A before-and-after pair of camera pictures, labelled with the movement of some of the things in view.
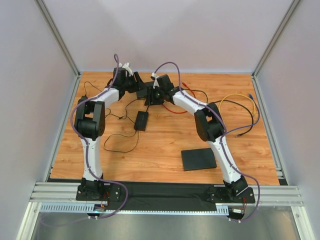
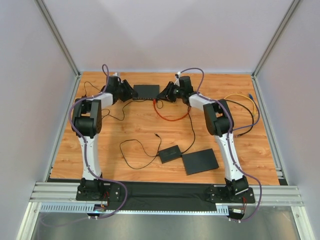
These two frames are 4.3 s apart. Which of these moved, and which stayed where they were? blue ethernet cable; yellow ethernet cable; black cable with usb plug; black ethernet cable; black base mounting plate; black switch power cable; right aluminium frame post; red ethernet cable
Moved: black cable with usb plug; red ethernet cable; black switch power cable
Stayed: yellow ethernet cable; black base mounting plate; black ethernet cable; blue ethernet cable; right aluminium frame post
